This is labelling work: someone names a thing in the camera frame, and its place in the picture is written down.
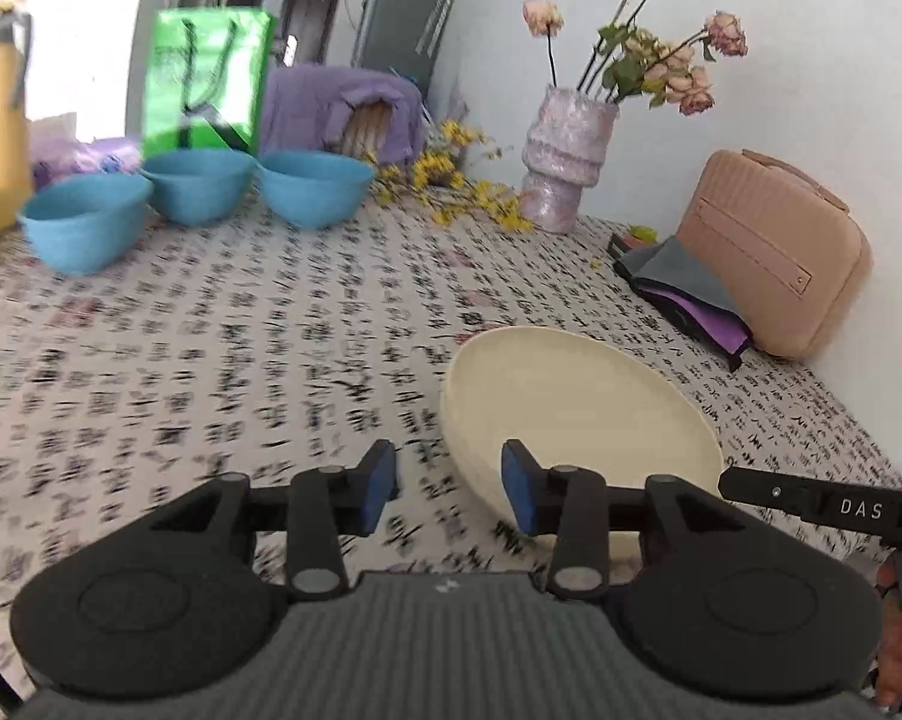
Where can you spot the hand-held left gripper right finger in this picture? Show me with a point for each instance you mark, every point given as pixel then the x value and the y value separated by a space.
pixel 518 487

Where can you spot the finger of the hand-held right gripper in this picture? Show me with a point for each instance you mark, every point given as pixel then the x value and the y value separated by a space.
pixel 769 493

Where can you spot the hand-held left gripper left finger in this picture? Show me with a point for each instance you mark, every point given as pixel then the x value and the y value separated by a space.
pixel 380 484

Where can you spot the cream plate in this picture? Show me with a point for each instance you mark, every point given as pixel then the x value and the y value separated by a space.
pixel 578 412

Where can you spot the blue bowl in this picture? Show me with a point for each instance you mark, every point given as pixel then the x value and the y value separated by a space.
pixel 312 191
pixel 84 229
pixel 196 186

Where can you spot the person's right hand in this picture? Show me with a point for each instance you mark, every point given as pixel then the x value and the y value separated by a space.
pixel 897 667

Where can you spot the calligraphy printed tablecloth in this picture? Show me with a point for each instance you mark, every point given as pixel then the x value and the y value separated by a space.
pixel 271 330

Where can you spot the tan hard case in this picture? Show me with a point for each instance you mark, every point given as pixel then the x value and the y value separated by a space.
pixel 781 262

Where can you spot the folded grey purple cloth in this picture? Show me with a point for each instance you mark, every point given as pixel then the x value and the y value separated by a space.
pixel 683 277

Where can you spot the small dark box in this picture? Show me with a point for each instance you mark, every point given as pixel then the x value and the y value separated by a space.
pixel 635 238

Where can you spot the yellow flower sprig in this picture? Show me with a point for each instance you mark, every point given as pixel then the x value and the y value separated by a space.
pixel 481 195

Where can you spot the pink textured vase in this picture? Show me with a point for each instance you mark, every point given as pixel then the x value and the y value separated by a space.
pixel 563 150

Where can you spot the wooden chair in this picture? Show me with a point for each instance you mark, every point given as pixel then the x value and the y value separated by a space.
pixel 368 135

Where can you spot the dried pink roses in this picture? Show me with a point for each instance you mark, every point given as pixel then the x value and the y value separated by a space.
pixel 668 71

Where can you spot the purple plastic bag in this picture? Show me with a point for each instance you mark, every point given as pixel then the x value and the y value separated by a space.
pixel 91 157

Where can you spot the green shopping bag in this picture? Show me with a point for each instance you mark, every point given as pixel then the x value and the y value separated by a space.
pixel 203 82

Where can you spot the grey refrigerator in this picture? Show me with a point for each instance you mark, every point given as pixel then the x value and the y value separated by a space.
pixel 406 22

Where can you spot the white packet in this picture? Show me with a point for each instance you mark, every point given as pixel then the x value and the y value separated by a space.
pixel 50 135

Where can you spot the dark brown door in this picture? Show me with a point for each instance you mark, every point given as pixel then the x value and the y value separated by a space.
pixel 278 7

